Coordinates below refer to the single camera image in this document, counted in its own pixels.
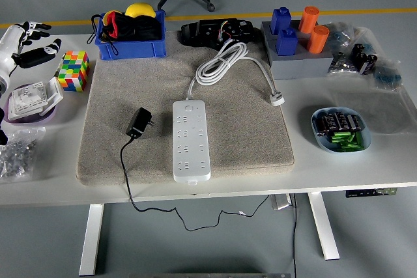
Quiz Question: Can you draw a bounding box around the black table control panel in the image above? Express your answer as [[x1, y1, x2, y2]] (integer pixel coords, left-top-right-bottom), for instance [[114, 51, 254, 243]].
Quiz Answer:
[[345, 188, 398, 198]]

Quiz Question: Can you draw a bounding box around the blue bottle-shaped block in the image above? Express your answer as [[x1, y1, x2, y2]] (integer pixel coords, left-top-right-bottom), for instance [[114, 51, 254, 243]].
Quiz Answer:
[[270, 7, 292, 35], [275, 27, 299, 57]]

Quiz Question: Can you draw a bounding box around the yellow ball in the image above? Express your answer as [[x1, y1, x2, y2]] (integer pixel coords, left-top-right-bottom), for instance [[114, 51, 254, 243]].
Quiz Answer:
[[124, 3, 156, 18]]

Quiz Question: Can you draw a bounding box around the colourful puzzle cube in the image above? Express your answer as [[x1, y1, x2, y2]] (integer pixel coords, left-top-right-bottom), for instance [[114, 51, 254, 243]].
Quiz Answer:
[[54, 50, 91, 93]]

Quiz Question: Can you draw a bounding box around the white table leg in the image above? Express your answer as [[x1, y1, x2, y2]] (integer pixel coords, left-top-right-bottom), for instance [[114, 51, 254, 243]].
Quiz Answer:
[[308, 192, 341, 261], [79, 203, 105, 277]]

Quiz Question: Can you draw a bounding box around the black hanging cable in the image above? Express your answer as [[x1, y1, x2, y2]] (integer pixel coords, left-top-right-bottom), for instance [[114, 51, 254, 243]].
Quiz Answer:
[[291, 193, 298, 278]]

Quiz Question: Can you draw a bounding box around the grey block base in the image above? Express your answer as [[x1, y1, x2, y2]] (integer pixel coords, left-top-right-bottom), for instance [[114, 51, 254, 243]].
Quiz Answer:
[[260, 20, 335, 80]]

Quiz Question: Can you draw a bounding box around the grey-brown fabric mat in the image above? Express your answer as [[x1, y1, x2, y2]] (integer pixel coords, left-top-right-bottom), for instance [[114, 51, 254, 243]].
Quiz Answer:
[[75, 30, 296, 187]]

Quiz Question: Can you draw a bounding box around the black electronic device with wires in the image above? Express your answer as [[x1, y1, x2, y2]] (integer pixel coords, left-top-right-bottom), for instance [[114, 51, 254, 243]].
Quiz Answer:
[[177, 18, 261, 50]]

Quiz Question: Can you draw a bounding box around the clear bag of silver screws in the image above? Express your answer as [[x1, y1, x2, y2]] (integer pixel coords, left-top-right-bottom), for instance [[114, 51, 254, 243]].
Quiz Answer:
[[327, 50, 358, 77]]

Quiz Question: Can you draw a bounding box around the white wall socket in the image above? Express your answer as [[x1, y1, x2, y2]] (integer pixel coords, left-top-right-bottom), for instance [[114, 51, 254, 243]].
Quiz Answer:
[[7, 77, 65, 121]]

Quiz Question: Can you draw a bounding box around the white power strip with cable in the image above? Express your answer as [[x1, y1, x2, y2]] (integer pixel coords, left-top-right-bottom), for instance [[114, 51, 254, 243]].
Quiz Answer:
[[171, 39, 286, 185]]

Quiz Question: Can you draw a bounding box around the green cylinder parts pile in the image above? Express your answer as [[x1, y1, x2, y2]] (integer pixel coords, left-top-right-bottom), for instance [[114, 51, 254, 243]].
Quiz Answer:
[[330, 131, 365, 152]]

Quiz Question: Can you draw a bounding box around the blue plastic bin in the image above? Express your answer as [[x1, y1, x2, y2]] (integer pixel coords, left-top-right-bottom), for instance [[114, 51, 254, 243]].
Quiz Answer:
[[94, 10, 167, 61]]

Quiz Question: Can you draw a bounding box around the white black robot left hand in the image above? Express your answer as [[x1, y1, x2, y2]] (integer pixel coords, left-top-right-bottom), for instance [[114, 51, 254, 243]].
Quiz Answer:
[[0, 21, 62, 86]]

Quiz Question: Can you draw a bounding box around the clear bag of metal nuts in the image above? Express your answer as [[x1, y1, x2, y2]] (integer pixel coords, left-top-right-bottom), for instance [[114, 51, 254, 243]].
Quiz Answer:
[[0, 127, 46, 184]]

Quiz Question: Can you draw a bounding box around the clear empty plastic bag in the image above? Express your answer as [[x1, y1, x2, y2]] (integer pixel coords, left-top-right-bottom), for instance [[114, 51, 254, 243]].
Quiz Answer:
[[325, 76, 417, 135]]

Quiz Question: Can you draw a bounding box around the black drawstring bag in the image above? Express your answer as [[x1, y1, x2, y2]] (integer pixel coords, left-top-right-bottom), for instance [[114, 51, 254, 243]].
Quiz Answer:
[[87, 10, 163, 57]]

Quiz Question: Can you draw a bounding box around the black power adapter with cord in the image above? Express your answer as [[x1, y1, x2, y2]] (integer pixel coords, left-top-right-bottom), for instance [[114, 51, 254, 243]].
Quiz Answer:
[[119, 107, 271, 232]]

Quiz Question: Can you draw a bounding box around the light blue dish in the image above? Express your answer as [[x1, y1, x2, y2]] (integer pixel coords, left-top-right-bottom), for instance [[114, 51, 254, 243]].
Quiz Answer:
[[311, 106, 372, 154]]

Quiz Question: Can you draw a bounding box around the clear bag of black capacitors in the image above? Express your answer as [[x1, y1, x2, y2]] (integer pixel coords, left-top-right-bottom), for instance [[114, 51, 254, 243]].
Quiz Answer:
[[351, 42, 379, 76]]

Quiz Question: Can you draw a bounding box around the clear bag of teal parts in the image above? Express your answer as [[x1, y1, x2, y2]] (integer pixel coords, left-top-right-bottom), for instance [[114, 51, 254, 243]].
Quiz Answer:
[[371, 58, 403, 92]]

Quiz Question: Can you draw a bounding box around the clear bag with blue parts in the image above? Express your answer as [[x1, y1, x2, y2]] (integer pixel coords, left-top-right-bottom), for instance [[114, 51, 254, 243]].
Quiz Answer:
[[325, 21, 372, 51]]

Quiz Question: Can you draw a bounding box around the orange cylinder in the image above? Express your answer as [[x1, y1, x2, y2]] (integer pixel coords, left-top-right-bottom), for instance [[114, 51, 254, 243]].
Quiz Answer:
[[298, 6, 319, 34], [306, 25, 330, 54]]

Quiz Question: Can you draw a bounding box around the silver metal bracket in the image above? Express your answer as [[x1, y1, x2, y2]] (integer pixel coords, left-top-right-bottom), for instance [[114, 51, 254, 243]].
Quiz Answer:
[[270, 194, 294, 210]]

